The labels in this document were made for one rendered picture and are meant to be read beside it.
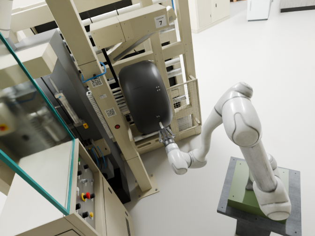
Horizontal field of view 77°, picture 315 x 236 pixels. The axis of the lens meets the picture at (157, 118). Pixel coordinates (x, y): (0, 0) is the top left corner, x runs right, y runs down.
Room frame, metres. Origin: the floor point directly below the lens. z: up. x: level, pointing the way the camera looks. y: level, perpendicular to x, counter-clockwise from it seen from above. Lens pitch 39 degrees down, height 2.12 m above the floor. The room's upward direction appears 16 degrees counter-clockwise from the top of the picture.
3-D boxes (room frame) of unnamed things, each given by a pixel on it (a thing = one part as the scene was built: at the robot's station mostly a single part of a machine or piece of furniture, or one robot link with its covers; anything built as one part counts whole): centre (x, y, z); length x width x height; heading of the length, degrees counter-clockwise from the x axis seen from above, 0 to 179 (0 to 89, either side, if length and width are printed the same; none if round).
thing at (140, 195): (1.41, 0.36, 0.01); 0.27 x 0.27 x 0.02; 6
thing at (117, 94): (1.81, 0.37, 1.05); 0.20 x 0.15 x 0.30; 96
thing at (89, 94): (1.37, 0.44, 1.19); 0.05 x 0.04 x 0.48; 6
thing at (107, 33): (1.76, 0.02, 1.71); 0.61 x 0.25 x 0.15; 96
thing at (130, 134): (1.44, 0.28, 0.90); 0.40 x 0.03 x 0.10; 6
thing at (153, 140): (1.32, 0.09, 0.83); 0.36 x 0.09 x 0.06; 96
